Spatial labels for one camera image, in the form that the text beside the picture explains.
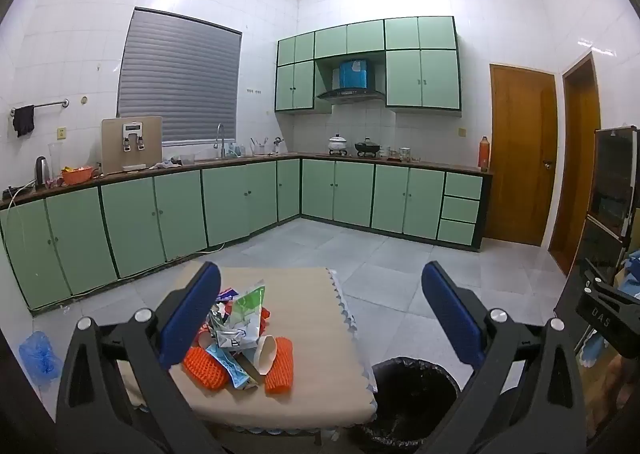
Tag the light blue packet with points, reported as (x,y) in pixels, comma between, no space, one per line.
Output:
(230,366)

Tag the glass jar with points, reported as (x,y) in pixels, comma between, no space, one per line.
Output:
(404,153)

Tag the green wall cabinets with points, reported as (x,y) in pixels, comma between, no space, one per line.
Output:
(435,78)

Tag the clear plastic pitcher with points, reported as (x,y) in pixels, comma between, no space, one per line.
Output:
(55,156)

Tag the black wok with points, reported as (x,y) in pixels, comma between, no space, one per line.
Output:
(367,147)

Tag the black trash bin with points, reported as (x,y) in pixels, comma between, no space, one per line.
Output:
(410,399)

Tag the silver printed wrapper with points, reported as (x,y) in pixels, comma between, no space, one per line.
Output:
(235,336)

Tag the beige tablecloth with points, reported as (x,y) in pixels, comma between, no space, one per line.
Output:
(310,294)

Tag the green and white packet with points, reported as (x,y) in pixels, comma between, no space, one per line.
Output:
(247,306)

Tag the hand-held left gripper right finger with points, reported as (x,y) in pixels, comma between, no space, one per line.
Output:
(450,314)

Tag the electric kettle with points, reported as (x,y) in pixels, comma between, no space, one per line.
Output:
(42,173)

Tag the wooden door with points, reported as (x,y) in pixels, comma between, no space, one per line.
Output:
(520,158)
(575,173)

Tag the orange plastic basket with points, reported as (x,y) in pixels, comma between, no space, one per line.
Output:
(77,177)

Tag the tan panel water dispenser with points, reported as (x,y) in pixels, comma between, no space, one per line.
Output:
(150,143)

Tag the red thermos bottle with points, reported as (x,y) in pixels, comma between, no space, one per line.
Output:
(483,156)

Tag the white cooking pot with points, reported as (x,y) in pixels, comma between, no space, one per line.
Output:
(337,143)

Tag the grey window blind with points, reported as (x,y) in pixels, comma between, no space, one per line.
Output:
(180,78)

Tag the black framed panel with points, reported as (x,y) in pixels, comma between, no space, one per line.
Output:
(612,184)

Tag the blue plastic bag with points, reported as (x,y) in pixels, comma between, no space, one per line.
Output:
(40,356)

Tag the green base cabinets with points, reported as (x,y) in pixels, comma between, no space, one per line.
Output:
(130,224)

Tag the metal towel rail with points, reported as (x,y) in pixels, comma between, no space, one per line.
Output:
(50,104)

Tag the metal kitchen faucet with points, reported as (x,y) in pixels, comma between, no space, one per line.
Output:
(222,148)

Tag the range hood with blue film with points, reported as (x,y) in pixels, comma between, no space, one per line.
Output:
(350,93)

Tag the orange foam net sleeve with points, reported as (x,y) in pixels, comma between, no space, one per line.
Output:
(280,364)
(202,366)

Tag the red paper cup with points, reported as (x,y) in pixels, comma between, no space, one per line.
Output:
(265,354)

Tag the black hanging cloth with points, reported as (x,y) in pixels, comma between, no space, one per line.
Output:
(23,121)

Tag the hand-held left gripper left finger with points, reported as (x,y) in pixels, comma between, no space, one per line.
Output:
(192,314)

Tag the utensil holder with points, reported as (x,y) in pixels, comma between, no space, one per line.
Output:
(259,149)

